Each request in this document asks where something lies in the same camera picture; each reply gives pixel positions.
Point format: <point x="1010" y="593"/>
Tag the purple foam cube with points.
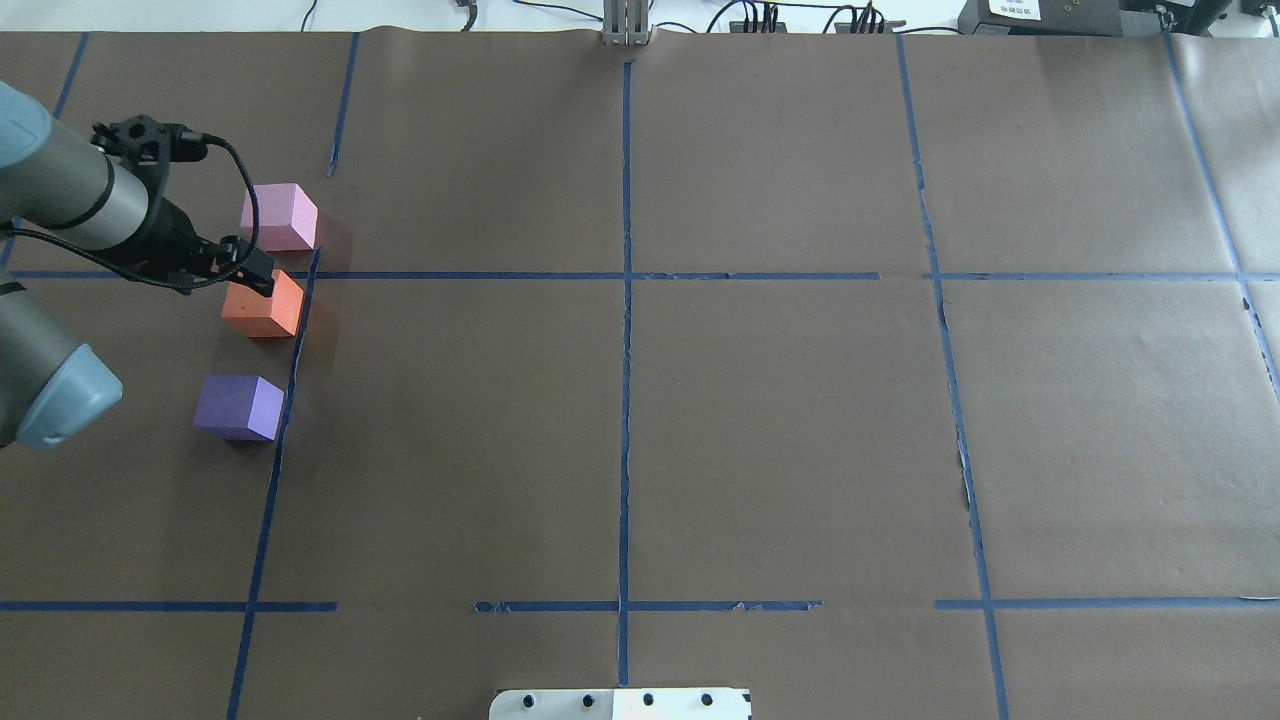
<point x="243" y="408"/>

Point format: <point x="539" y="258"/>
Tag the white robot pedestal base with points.
<point x="623" y="703"/>

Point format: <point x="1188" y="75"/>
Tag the pink foam cube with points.
<point x="287" y="218"/>

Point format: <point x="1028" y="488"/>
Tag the orange foam cube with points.
<point x="265" y="317"/>

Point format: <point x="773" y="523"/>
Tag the black equipment box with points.
<point x="1129" y="19"/>

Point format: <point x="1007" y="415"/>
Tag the brown paper table cover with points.
<point x="900" y="378"/>

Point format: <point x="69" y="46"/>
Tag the black power strip right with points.
<point x="867" y="27"/>

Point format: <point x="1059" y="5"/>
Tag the black power strip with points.
<point x="867" y="27"/>
<point x="766" y="24"/>

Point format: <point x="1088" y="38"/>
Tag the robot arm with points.
<point x="101" y="199"/>

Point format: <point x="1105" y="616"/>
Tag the aluminium frame post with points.
<point x="626" y="23"/>

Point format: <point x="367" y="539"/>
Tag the black power strip left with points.
<point x="766" y="24"/>

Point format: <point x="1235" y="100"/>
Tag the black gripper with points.
<point x="167" y="236"/>

